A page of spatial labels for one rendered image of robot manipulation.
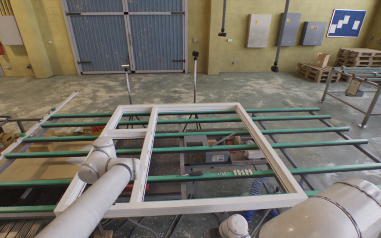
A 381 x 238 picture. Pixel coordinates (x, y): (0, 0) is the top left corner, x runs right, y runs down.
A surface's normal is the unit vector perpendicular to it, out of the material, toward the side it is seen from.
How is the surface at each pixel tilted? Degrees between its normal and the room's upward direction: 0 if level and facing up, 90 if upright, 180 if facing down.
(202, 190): 0
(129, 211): 90
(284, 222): 49
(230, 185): 0
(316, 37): 90
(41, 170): 0
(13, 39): 90
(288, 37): 90
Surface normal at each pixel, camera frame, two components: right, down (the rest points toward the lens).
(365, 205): 0.14, -0.70
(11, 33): 0.07, 0.47
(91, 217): 0.88, -0.46
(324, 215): -0.11, -0.83
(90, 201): 0.50, -0.86
